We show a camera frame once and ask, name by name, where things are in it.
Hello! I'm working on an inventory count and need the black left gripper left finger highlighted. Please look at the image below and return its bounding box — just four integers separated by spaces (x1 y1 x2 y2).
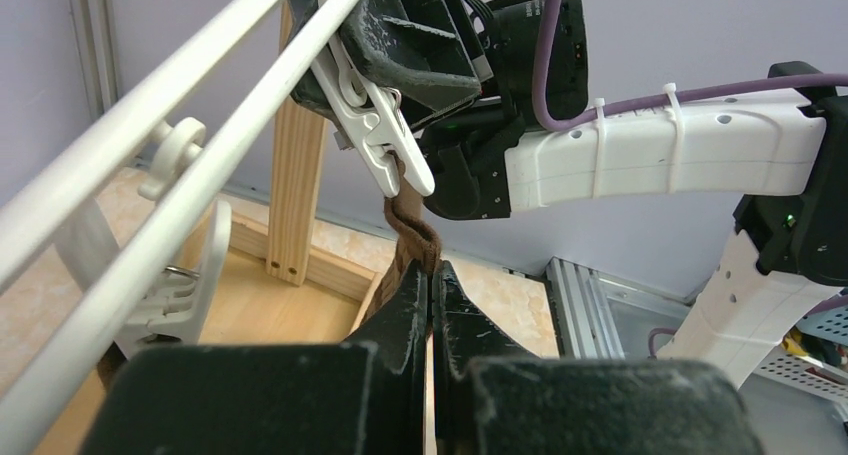
81 263 429 454

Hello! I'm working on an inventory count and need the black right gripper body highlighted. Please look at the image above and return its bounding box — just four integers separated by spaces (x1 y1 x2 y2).
462 0 589 128

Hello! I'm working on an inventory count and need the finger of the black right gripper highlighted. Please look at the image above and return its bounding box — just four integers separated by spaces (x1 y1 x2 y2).
288 0 339 124
339 0 483 131

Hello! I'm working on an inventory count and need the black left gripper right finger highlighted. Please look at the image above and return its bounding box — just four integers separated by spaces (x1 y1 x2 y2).
431 262 764 454

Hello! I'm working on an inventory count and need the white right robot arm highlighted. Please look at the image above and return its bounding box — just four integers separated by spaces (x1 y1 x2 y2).
292 0 847 384

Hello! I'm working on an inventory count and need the white clip drying hanger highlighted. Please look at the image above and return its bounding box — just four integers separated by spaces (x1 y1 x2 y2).
0 0 382 455

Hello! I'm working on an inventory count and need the wooden rack base tray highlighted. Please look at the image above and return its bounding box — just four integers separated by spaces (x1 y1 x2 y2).
33 210 386 455

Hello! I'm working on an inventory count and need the white perforated storage basket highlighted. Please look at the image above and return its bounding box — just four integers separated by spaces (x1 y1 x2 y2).
754 347 847 404

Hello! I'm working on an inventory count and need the blue perforated storage basket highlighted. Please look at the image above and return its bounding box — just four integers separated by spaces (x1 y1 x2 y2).
796 305 847 346

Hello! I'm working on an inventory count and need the right wooden rack post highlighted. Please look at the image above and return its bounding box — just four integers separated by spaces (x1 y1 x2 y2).
266 1 331 288

